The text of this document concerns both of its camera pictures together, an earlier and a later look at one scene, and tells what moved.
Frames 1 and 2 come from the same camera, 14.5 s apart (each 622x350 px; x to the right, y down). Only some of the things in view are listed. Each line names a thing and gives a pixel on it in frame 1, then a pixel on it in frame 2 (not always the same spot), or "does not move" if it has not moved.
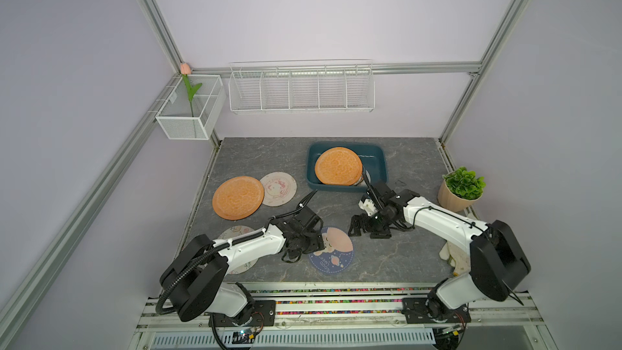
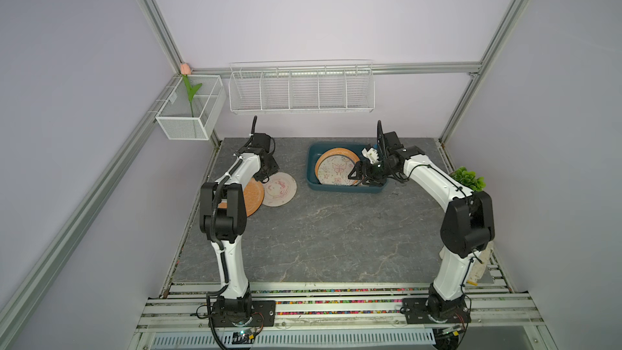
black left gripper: (316, 244) to (274, 168)
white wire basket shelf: (302, 86) does not move
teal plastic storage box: (373, 156) does not move
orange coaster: (238, 198) does not move
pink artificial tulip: (185, 70) does not move
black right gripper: (364, 228) to (365, 173)
